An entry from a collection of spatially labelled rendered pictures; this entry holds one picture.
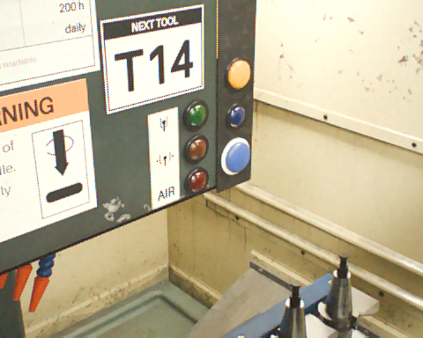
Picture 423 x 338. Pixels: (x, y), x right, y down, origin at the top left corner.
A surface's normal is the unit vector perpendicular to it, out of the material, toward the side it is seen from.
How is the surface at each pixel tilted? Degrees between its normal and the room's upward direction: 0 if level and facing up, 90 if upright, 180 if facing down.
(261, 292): 24
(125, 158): 90
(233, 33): 90
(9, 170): 90
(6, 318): 90
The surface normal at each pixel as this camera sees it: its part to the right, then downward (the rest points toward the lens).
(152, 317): 0.00, -0.91
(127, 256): 0.67, 0.31
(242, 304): -0.31, -0.71
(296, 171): -0.75, 0.28
